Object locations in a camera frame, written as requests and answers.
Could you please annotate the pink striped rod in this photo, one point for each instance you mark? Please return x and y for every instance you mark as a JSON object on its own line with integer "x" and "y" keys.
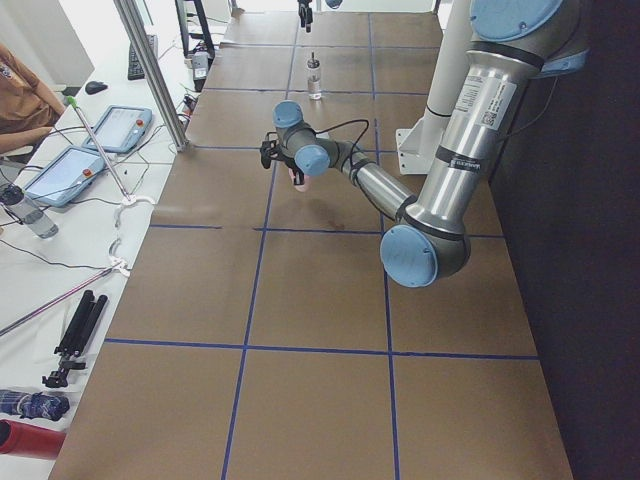
{"x": 56, "y": 300}

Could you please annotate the silver rod green tip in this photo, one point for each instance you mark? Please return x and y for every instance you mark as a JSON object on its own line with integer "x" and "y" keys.
{"x": 72, "y": 102}

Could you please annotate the aluminium frame post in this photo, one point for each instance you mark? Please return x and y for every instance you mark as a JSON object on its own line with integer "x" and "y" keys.
{"x": 134, "y": 27}

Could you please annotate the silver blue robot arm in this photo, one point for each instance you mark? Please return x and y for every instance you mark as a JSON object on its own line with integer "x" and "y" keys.
{"x": 490, "y": 51}
{"x": 333, "y": 4}

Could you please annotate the upper blue teach pendant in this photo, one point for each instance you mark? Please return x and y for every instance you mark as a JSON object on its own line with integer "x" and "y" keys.
{"x": 120, "y": 128}

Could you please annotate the lower blue teach pendant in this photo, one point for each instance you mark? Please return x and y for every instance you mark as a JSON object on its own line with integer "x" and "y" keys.
{"x": 64, "y": 178}

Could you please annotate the black computer mouse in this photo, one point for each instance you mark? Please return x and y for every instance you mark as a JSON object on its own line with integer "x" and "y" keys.
{"x": 94, "y": 87}

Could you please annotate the red metal bottle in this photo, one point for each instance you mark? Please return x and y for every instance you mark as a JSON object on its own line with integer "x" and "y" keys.
{"x": 26, "y": 440}

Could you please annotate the clear water bottle green cap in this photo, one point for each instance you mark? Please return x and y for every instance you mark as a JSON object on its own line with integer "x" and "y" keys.
{"x": 27, "y": 211}

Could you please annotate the black computer keyboard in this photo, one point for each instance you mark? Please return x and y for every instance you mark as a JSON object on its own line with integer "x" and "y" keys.
{"x": 135, "y": 70}

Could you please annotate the blue folded umbrella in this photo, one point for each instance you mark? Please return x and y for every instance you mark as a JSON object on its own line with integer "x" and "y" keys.
{"x": 33, "y": 405}

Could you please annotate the blue teach pendant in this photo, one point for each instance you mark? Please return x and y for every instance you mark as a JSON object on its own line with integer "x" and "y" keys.
{"x": 64, "y": 178}
{"x": 120, "y": 128}

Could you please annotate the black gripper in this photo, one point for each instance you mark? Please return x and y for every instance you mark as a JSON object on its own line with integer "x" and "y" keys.
{"x": 291, "y": 169}
{"x": 304, "y": 11}

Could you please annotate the pink paper cup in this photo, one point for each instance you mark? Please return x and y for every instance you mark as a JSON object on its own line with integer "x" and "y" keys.
{"x": 303, "y": 188}

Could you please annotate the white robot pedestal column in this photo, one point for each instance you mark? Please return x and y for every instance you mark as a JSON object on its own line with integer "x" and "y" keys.
{"x": 416, "y": 147}

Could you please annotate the black folded tripod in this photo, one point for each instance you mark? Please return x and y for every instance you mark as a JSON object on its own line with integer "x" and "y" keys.
{"x": 75, "y": 339}

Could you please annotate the person in brown shirt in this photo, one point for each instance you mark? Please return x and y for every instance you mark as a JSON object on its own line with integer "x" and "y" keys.
{"x": 29, "y": 108}

